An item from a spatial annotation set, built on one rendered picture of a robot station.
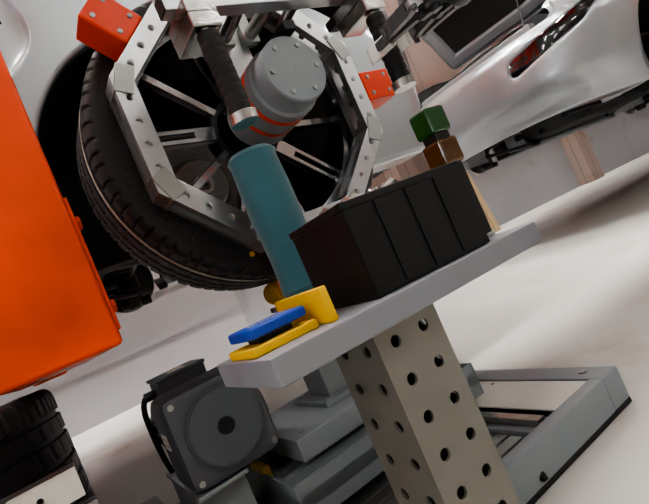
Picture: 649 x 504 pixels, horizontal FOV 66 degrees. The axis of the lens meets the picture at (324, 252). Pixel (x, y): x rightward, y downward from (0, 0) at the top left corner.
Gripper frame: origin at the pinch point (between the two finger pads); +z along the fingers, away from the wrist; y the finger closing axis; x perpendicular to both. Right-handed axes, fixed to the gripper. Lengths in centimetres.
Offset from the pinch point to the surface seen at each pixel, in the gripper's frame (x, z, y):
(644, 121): -27, 398, 992
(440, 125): -20.2, -14.4, -12.5
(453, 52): 96, 223, 318
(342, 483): -71, 23, -33
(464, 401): -54, -17, -32
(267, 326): -36, -16, -50
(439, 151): -23.7, -13.8, -14.2
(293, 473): -66, 29, -39
